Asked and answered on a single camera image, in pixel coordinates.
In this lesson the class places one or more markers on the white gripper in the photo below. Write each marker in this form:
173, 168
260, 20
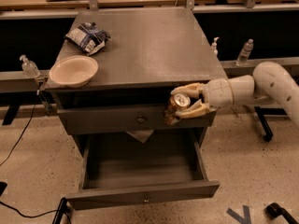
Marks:
217, 92

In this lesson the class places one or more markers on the orange soda can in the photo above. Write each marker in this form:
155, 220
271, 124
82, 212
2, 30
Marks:
177, 102

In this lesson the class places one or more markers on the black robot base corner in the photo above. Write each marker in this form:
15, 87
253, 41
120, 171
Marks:
3, 186

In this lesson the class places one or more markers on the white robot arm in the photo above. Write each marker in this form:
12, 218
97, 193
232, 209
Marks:
269, 82

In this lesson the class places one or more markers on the grey top drawer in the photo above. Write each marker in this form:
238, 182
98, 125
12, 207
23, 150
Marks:
123, 118

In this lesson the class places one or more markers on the grey open middle drawer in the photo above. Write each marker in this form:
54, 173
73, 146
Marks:
118, 170

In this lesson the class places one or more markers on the grey drawer cabinet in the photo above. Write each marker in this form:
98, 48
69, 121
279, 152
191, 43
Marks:
151, 51

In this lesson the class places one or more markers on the small white pump bottle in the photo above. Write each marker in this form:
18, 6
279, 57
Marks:
214, 45

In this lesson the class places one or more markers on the clear water bottle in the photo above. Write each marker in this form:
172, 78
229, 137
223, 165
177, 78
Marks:
244, 53

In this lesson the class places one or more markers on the black table leg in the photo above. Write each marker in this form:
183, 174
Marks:
268, 133

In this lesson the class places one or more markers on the white paper napkin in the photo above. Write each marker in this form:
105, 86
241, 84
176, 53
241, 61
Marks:
141, 136

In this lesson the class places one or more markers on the white paper bowl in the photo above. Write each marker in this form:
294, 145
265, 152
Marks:
73, 72

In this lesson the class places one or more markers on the blue white chip bag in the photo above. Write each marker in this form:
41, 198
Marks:
88, 38

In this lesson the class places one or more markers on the black caster wheel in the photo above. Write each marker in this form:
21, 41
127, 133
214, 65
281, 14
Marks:
275, 210

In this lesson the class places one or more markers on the left clear sanitizer bottle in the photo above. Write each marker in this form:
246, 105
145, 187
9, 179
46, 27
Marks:
29, 67

